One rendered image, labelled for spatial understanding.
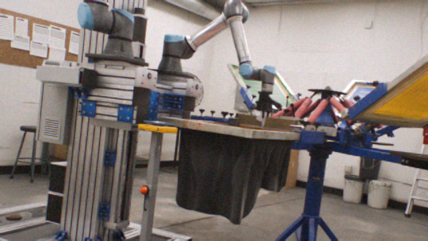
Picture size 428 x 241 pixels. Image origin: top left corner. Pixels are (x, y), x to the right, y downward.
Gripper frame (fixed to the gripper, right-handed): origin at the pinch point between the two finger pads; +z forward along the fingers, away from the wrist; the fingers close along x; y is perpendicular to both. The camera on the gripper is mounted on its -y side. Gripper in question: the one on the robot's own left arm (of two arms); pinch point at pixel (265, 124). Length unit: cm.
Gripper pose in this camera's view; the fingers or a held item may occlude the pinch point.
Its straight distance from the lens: 255.0
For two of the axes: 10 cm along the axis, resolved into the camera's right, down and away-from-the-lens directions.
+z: -1.2, 9.9, 0.5
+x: -5.7, -0.2, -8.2
